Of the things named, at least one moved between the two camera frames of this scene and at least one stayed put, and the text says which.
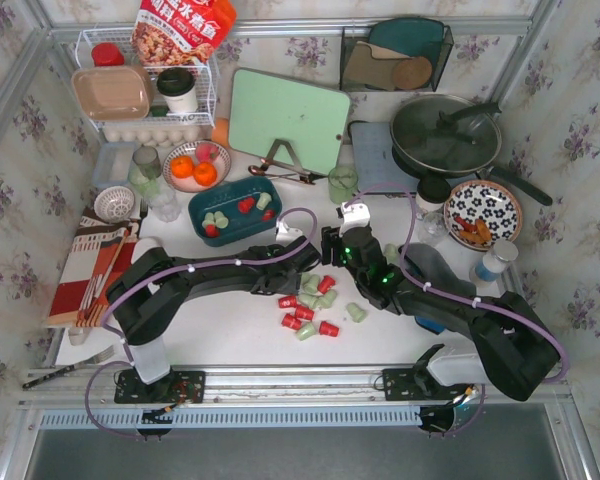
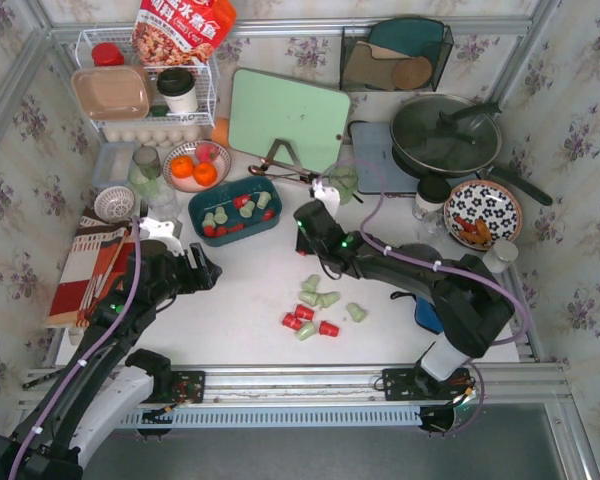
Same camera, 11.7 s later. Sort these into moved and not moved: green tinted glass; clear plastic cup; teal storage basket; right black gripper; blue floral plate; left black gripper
Moved: left black gripper; right black gripper
Not moved: clear plastic cup; green tinted glass; blue floral plate; teal storage basket
